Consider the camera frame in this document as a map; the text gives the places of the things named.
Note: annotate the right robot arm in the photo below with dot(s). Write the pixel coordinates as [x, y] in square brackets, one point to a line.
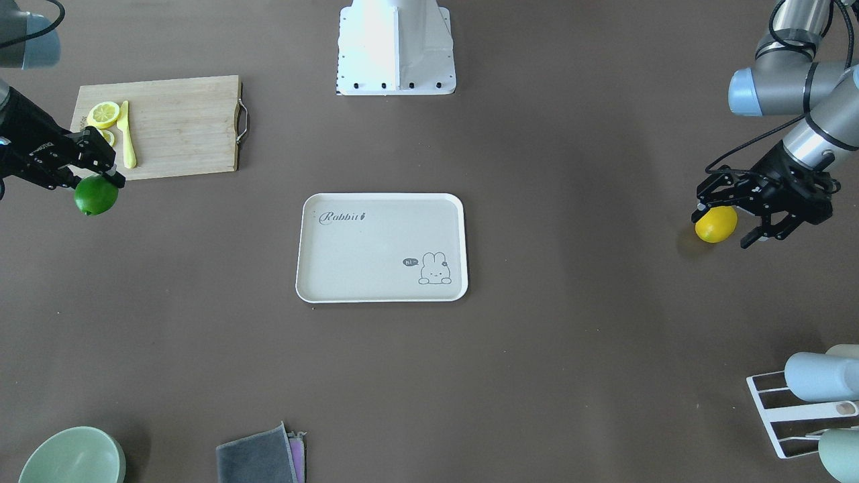
[29, 40]

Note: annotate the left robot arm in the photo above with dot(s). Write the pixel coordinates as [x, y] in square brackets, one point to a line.
[804, 67]

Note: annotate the bamboo cutting board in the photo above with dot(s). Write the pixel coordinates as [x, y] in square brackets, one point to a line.
[178, 127]

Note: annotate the white wire cup rack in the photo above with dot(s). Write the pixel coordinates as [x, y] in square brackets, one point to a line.
[794, 426]

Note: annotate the green lime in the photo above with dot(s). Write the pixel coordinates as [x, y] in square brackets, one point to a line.
[95, 195]

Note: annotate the pink cloth under grey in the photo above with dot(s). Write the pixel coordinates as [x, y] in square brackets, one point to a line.
[297, 447]

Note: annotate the upper lemon slice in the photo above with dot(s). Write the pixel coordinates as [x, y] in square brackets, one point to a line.
[103, 115]

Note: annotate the cream white cup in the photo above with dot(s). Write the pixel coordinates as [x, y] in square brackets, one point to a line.
[844, 350]

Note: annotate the cream rabbit print tray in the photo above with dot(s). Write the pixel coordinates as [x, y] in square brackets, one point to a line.
[382, 248]

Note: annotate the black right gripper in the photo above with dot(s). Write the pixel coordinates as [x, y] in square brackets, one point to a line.
[30, 144]

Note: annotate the mint green cup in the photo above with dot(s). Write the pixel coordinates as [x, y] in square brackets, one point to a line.
[838, 452]

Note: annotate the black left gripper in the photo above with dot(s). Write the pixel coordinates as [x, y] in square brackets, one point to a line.
[780, 165]

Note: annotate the grey folded cloth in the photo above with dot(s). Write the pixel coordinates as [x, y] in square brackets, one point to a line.
[262, 457]

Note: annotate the mint green bowl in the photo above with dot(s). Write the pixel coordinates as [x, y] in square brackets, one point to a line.
[78, 454]

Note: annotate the yellow lemon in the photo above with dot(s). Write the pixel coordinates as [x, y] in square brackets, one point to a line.
[717, 224]

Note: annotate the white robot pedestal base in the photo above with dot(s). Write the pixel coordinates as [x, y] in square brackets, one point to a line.
[403, 48]

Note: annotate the hidden lemon slice underneath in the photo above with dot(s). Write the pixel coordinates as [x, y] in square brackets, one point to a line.
[108, 136]

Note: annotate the light blue cup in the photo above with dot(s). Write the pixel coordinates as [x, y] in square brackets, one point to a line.
[821, 378]

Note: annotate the yellow plastic knife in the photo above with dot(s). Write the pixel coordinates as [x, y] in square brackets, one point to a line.
[124, 126]

